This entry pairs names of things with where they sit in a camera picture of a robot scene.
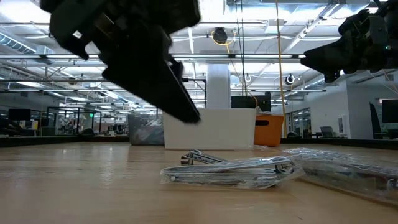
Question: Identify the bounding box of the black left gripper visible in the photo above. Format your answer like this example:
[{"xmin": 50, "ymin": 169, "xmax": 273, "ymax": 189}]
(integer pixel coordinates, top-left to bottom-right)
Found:
[{"xmin": 40, "ymin": 0, "xmax": 201, "ymax": 124}]

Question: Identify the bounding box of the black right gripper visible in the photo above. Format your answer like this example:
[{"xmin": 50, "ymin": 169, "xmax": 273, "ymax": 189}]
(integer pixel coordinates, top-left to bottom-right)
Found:
[{"xmin": 300, "ymin": 9, "xmax": 390, "ymax": 84}]

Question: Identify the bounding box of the white building pillar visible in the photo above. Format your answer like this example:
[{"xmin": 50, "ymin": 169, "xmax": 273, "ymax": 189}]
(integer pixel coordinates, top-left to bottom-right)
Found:
[{"xmin": 206, "ymin": 64, "xmax": 231, "ymax": 110}]

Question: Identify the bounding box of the long ceiling light bar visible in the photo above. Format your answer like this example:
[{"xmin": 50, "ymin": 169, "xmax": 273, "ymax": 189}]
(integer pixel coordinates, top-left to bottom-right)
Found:
[{"xmin": 170, "ymin": 54, "xmax": 307, "ymax": 60}]

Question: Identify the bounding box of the black monitor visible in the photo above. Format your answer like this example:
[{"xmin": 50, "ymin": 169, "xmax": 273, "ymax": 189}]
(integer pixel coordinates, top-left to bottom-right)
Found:
[
  {"xmin": 381, "ymin": 99, "xmax": 398, "ymax": 124},
  {"xmin": 7, "ymin": 108, "xmax": 32, "ymax": 122},
  {"xmin": 231, "ymin": 95, "xmax": 272, "ymax": 113}
]

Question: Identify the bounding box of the white plastic bin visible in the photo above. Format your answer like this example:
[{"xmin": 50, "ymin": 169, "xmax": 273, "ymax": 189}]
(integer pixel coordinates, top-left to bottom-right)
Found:
[{"xmin": 162, "ymin": 108, "xmax": 257, "ymax": 151}]

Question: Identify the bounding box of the orange plastic bin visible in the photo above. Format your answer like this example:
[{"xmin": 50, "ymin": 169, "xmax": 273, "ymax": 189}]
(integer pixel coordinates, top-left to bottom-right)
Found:
[{"xmin": 253, "ymin": 114, "xmax": 285, "ymax": 147}]

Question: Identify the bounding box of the bagged silver nail clipper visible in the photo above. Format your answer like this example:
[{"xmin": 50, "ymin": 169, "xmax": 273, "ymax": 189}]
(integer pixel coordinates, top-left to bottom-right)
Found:
[
  {"xmin": 283, "ymin": 146, "xmax": 398, "ymax": 202},
  {"xmin": 159, "ymin": 155, "xmax": 307, "ymax": 190},
  {"xmin": 180, "ymin": 149, "xmax": 229, "ymax": 166}
]

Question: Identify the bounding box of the black metal stand frame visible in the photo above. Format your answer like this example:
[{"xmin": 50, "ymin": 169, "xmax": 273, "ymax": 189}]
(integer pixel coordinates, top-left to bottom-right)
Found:
[{"xmin": 183, "ymin": 78, "xmax": 208, "ymax": 110}]

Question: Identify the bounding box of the yellow hanging cable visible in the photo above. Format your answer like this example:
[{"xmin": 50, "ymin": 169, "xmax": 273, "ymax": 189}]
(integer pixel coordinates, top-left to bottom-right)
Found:
[{"xmin": 275, "ymin": 0, "xmax": 287, "ymax": 138}]

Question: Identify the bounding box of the black ceiling cable reel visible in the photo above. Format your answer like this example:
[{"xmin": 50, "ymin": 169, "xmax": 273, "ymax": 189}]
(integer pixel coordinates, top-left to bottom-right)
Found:
[{"xmin": 212, "ymin": 27, "xmax": 229, "ymax": 45}]

